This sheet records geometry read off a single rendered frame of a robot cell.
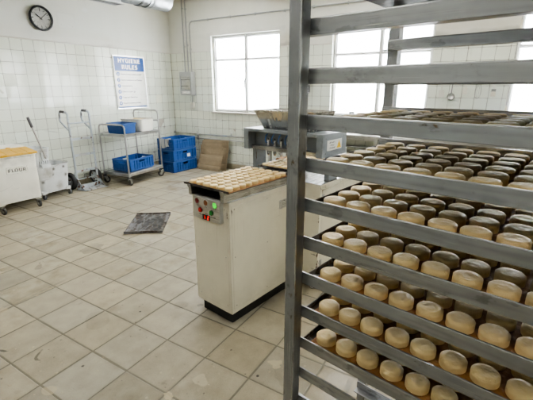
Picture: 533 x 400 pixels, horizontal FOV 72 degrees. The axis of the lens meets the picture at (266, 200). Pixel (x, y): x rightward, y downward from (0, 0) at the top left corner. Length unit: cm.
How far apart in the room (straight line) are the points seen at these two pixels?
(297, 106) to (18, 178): 486
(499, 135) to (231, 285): 194
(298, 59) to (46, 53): 573
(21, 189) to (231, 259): 366
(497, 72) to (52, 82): 604
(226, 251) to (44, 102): 450
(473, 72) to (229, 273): 192
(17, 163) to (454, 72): 510
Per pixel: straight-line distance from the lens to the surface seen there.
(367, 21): 72
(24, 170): 542
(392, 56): 116
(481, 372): 86
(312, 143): 263
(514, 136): 65
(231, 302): 243
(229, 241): 223
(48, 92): 630
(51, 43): 640
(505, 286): 77
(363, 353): 96
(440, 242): 71
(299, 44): 76
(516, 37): 107
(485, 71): 65
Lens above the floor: 148
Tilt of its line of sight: 17 degrees down
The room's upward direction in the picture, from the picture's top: straight up
